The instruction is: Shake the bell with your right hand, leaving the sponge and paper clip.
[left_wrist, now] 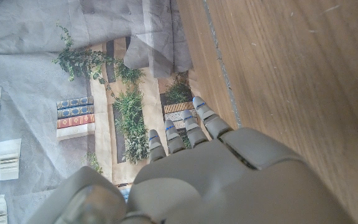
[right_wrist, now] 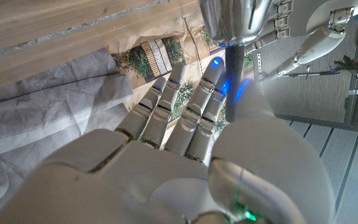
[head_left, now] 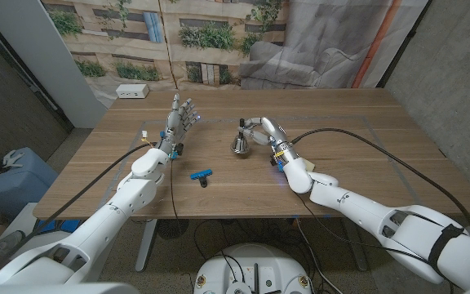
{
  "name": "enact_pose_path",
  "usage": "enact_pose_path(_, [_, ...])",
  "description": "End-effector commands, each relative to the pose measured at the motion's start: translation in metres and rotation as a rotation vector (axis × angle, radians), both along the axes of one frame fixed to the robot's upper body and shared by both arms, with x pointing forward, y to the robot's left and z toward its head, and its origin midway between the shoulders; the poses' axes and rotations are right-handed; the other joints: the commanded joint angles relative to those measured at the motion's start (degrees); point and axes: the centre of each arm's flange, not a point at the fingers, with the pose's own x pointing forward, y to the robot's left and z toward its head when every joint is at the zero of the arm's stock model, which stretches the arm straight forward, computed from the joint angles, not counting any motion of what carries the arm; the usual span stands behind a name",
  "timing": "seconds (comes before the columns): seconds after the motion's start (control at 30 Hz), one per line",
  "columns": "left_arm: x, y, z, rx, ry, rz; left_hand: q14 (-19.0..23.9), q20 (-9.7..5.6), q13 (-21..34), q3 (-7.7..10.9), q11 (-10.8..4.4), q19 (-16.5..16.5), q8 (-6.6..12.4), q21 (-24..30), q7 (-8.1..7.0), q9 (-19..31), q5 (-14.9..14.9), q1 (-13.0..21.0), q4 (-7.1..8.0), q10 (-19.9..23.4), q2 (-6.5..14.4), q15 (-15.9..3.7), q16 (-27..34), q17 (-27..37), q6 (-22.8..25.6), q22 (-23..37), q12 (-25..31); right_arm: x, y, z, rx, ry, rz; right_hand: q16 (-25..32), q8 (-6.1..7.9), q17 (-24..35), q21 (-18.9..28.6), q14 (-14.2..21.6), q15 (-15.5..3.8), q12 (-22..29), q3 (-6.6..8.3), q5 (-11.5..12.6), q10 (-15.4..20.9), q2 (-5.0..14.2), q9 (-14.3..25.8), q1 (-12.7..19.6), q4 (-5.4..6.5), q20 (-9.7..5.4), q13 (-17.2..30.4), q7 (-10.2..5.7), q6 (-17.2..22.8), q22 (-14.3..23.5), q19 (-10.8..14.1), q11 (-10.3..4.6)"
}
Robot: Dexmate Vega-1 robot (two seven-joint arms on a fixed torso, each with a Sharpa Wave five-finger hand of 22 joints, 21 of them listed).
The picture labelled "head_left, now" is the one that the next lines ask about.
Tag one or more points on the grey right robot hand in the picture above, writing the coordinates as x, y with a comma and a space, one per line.
276, 132

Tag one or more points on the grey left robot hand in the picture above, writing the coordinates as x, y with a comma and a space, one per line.
174, 122

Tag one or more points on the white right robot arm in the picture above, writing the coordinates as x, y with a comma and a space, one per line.
361, 208

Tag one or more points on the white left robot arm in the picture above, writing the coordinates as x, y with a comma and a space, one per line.
108, 220

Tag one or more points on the pale yellow sponge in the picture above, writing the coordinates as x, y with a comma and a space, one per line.
309, 165

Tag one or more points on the blue and black paper clip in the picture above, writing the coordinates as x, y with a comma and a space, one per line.
200, 174

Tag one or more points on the white power strip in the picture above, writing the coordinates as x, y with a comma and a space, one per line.
132, 91

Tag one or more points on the printed fabric backdrop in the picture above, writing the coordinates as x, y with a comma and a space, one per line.
218, 61

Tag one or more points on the round black floor fixture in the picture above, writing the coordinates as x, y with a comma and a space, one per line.
172, 228

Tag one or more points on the white table leg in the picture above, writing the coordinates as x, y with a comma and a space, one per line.
146, 245

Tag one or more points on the white robot torso base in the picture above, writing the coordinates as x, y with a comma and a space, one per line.
251, 261

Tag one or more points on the white pillar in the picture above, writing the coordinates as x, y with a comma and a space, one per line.
47, 53

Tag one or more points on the grey table leg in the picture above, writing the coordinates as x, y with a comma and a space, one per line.
360, 257

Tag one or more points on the white tool on case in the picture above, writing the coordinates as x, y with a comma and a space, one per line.
12, 157

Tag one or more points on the blue plastic case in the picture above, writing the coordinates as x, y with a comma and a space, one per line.
14, 188

